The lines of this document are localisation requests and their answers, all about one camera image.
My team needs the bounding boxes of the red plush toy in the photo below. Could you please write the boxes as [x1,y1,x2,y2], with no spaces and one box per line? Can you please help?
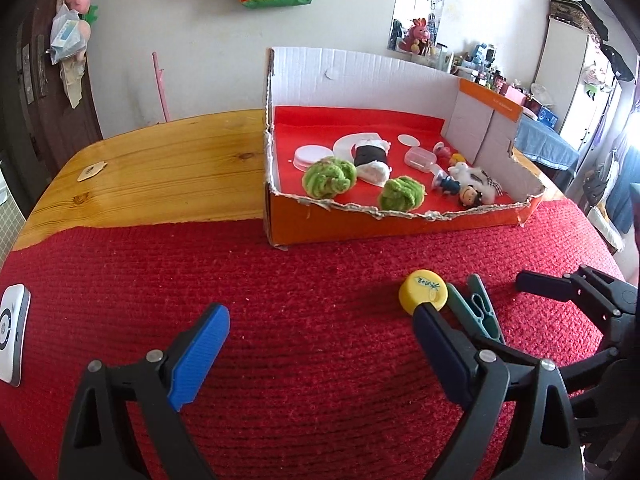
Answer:
[403,17,434,54]

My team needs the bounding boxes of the white plush toy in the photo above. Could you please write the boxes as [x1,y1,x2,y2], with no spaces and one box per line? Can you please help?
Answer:
[449,161,504,196]

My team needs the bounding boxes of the yellow bottle cap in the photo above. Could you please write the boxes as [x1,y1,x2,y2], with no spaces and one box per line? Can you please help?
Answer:
[398,270,450,317]

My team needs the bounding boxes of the hanging clothes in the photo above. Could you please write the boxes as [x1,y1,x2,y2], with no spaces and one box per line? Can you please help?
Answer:
[581,134,637,252]

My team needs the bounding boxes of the white electronic device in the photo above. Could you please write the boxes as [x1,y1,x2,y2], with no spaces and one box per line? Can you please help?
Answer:
[0,283,31,388]

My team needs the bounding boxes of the black-haired doll figure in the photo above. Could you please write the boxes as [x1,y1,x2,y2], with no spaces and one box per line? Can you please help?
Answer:
[459,185,485,209]

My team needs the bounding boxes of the patterned bag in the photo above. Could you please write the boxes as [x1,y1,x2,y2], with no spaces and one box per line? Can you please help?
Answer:
[549,0,609,39]

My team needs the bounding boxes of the black hat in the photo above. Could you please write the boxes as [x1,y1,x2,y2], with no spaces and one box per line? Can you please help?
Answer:
[599,42,637,84]

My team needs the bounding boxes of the orange and white cardboard box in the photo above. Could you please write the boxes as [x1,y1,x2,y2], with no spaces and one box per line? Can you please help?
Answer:
[262,46,549,249]

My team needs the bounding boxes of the clear plastic container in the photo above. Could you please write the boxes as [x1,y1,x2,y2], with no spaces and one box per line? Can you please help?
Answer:
[404,147,441,174]

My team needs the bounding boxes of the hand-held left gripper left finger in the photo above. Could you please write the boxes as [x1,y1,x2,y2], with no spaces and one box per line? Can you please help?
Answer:
[57,304,231,480]

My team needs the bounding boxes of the pink stick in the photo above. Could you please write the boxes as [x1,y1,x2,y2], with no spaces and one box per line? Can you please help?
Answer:
[151,51,169,124]

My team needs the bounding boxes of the green clothespin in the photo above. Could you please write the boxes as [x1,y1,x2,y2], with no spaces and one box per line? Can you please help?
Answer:
[446,274,506,345]

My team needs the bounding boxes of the dark wooden door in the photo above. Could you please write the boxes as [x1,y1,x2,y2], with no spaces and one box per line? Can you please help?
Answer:
[14,0,104,182]

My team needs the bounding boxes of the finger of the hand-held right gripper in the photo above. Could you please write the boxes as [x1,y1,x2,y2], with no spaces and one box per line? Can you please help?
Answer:
[516,264,640,332]
[561,346,627,405]

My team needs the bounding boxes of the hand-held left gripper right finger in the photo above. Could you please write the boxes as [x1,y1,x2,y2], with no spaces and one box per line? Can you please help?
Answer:
[412,304,586,480]

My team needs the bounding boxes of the red woven mat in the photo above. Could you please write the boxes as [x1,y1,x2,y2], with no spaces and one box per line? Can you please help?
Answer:
[0,199,632,480]

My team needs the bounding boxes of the small blue toy figure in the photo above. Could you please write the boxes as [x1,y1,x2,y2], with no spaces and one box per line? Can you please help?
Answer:
[431,172,461,197]

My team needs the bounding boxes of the white round lid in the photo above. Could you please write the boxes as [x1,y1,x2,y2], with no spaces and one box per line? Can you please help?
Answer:
[293,144,335,170]

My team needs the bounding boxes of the blue cloth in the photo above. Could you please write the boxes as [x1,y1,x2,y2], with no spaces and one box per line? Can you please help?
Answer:
[515,115,581,172]

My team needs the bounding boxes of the green yarn ball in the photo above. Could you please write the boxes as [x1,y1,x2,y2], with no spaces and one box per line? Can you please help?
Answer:
[377,175,427,211]
[301,156,358,199]

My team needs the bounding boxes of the white wad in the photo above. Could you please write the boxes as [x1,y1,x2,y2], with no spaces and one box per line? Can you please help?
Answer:
[353,139,392,184]

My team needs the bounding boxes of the cluster of bottles and jars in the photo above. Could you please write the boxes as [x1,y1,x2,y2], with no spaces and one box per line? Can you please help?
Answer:
[434,41,559,127]

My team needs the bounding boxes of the small paper tag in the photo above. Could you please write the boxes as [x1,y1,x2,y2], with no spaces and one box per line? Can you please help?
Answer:
[77,160,109,182]

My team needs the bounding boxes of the white wardrobe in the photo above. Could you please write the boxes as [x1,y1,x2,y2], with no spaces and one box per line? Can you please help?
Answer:
[537,15,592,137]

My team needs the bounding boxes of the clear plastic bag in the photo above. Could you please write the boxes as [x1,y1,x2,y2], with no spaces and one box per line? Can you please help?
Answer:
[49,7,92,64]

